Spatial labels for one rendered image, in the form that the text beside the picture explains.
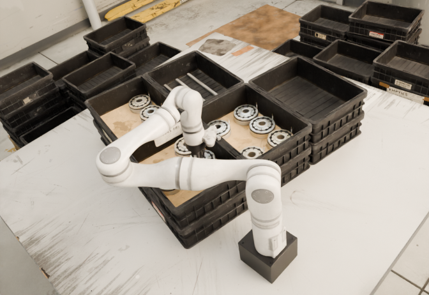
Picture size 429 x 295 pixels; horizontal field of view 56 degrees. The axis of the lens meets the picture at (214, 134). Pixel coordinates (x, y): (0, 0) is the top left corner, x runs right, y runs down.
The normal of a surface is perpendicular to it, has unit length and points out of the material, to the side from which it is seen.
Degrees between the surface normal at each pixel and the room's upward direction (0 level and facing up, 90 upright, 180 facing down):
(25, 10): 90
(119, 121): 0
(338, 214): 0
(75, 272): 0
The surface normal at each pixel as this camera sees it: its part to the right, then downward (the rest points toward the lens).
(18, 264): -0.13, -0.74
